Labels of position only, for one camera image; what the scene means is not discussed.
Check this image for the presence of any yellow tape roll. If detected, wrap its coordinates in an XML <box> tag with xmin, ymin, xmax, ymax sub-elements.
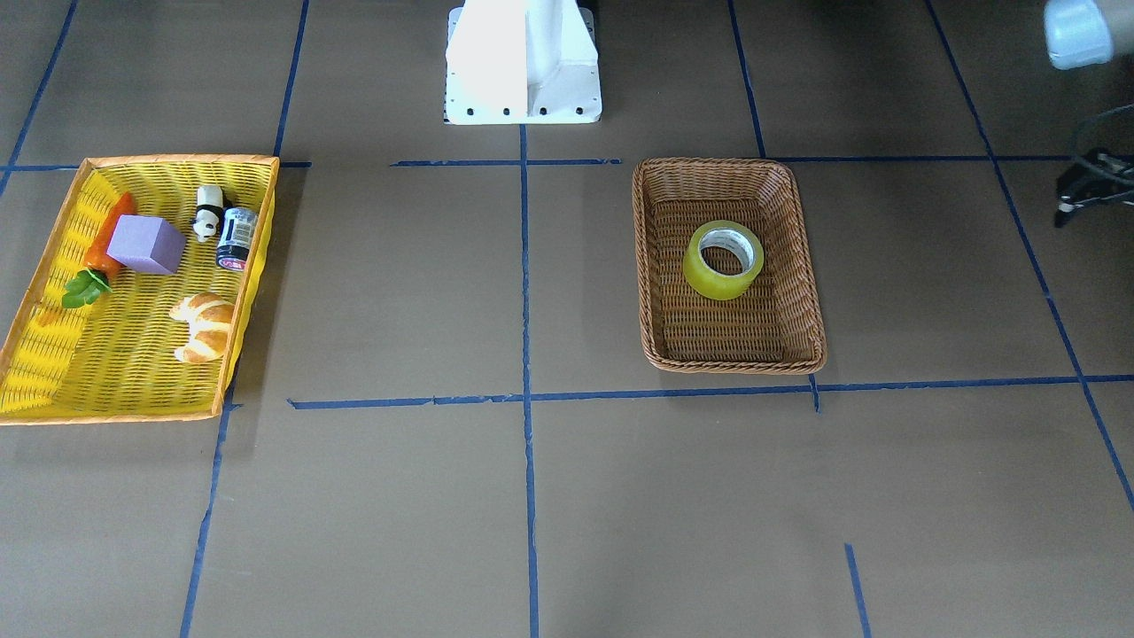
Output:
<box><xmin>683</xmin><ymin>221</ymin><xmax>765</xmax><ymax>301</ymax></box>

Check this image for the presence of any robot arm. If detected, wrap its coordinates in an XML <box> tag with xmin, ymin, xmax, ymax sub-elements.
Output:
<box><xmin>1044</xmin><ymin>1</ymin><xmax>1133</xmax><ymax>70</ymax></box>

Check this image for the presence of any brown wicker basket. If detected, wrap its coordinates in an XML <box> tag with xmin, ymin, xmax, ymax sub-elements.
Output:
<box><xmin>632</xmin><ymin>158</ymin><xmax>827</xmax><ymax>375</ymax></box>

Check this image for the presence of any yellow plastic basket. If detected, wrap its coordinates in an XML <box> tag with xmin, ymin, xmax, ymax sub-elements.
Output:
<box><xmin>3</xmin><ymin>154</ymin><xmax>281</xmax><ymax>424</ymax></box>

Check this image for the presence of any toy croissant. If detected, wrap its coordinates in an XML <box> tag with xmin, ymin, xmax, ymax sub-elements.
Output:
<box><xmin>167</xmin><ymin>294</ymin><xmax>236</xmax><ymax>364</ymax></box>

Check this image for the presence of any toy panda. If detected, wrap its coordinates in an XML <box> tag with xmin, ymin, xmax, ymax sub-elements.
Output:
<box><xmin>191</xmin><ymin>184</ymin><xmax>226</xmax><ymax>243</ymax></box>

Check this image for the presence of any purple foam cube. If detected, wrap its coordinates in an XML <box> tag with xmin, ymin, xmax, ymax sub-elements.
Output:
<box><xmin>109</xmin><ymin>214</ymin><xmax>187</xmax><ymax>277</ymax></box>

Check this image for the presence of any orange toy carrot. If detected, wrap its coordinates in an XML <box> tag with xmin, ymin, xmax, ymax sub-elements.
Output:
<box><xmin>61</xmin><ymin>192</ymin><xmax>136</xmax><ymax>308</ymax></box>

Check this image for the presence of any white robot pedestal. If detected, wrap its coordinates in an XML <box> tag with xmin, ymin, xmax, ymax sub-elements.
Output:
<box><xmin>443</xmin><ymin>1</ymin><xmax>603</xmax><ymax>126</ymax></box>

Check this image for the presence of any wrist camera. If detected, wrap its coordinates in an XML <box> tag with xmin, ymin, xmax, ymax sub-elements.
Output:
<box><xmin>1053</xmin><ymin>148</ymin><xmax>1133</xmax><ymax>229</ymax></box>

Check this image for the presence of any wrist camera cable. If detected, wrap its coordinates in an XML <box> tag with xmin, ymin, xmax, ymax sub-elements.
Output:
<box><xmin>1070</xmin><ymin>102</ymin><xmax>1134</xmax><ymax>192</ymax></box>

